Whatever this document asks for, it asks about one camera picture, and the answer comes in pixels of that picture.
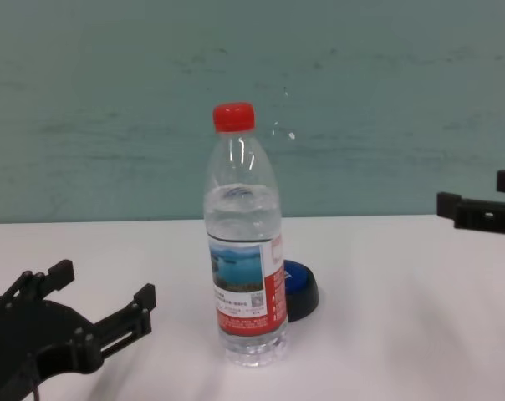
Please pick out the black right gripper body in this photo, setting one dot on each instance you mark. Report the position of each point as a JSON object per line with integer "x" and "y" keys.
{"x": 501, "y": 217}

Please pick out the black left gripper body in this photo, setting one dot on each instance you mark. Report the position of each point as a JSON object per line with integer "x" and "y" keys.
{"x": 35, "y": 334}

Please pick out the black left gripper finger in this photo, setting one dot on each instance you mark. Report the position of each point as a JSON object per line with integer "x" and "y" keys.
{"x": 123, "y": 321}
{"x": 35, "y": 282}

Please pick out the clear water bottle red cap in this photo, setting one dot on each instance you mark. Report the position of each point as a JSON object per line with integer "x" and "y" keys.
{"x": 244, "y": 271}

